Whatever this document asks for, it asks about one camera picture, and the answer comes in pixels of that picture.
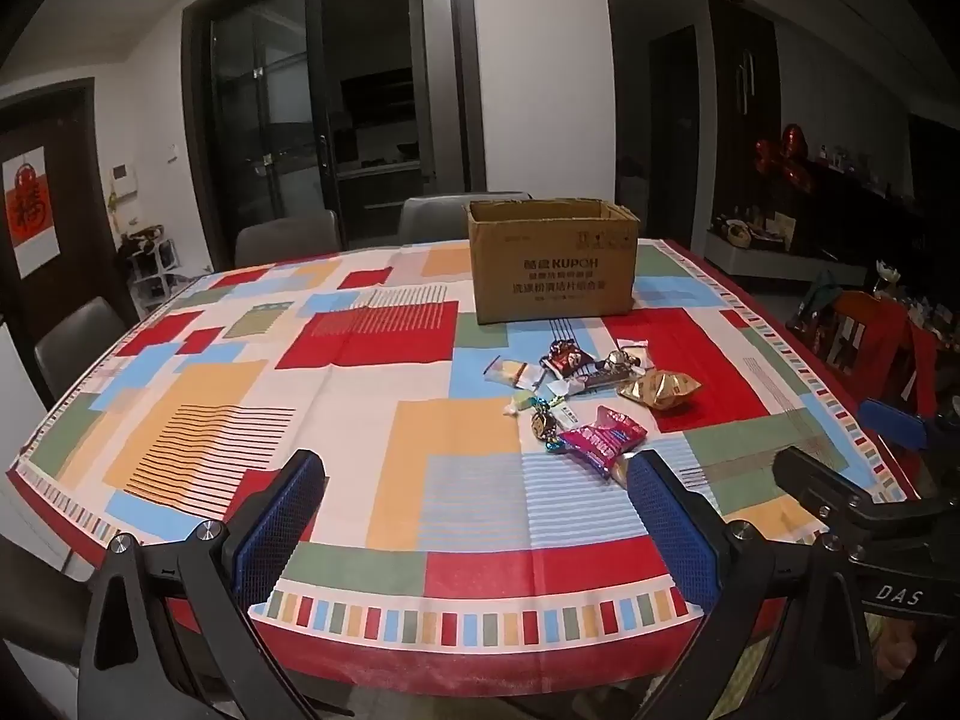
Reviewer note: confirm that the dark cabinet door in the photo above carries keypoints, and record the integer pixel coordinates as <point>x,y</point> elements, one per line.
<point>742,112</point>

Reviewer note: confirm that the small white snack packet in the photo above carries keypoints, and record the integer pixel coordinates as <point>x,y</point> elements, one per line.
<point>562,403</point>
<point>634,352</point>

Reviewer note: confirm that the blue foil wrapped candy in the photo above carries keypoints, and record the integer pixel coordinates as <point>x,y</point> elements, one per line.
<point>541,426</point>

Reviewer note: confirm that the grey chair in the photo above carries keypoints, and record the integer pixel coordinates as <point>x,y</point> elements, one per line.
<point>75,349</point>
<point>289,238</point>
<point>37,600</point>
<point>431,217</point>

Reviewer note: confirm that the brown red chocolate packet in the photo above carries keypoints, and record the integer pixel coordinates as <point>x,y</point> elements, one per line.
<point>566,358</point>

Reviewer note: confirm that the red balloons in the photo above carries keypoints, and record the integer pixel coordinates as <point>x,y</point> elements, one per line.
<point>787,154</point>

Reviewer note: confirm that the white low sideboard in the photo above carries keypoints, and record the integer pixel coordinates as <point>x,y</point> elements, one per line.
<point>787,259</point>

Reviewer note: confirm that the white shoe rack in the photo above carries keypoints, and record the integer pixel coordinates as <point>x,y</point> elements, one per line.
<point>154,270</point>

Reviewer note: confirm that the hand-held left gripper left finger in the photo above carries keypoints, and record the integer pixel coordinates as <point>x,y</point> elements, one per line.
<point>283,521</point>

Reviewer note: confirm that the colourful patchwork tablecloth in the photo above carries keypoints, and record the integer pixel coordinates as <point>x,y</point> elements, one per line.
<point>225,390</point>

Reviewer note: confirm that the pink red snack packet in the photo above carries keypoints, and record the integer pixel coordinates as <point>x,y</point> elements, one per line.
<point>600,441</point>

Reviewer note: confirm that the white intercom panel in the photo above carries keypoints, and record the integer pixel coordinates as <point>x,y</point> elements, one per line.
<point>124,180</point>

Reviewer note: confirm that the black and white bar packet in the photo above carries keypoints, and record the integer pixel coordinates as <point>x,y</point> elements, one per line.
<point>604,377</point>

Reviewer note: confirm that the small woven basket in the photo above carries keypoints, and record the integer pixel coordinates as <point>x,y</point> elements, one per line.
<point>735,234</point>

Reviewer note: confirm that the gold foil snack packet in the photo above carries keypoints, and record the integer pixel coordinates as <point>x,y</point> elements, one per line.
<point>664,390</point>

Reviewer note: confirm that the red wall poster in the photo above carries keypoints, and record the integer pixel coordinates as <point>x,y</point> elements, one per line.
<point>30,214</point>

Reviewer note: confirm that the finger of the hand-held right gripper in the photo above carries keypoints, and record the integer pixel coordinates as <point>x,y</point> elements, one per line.
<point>892,424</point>
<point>817,484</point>

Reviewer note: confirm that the clear packet with yellow cake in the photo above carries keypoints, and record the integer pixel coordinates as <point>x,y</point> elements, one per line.
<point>510,370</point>

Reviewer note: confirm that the green bag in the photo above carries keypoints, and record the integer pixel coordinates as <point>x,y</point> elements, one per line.
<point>819,289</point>

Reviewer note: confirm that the sliding glass door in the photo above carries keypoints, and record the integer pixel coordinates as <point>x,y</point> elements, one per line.
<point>285,105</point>

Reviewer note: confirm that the red chair with bags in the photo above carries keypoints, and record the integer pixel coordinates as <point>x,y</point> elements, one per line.
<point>847,330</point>

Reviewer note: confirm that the brown cardboard box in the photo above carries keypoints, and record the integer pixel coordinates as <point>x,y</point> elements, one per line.
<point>551,262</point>

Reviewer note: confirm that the green candy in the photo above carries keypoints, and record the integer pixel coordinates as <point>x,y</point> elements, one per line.
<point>523,400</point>

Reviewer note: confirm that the white refrigerator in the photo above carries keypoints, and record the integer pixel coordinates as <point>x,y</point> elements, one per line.
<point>442,90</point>

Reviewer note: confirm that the beige snack packet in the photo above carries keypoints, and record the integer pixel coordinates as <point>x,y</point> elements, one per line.
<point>616,472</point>

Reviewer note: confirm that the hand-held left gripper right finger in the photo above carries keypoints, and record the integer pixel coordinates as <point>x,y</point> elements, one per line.
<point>667,532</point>

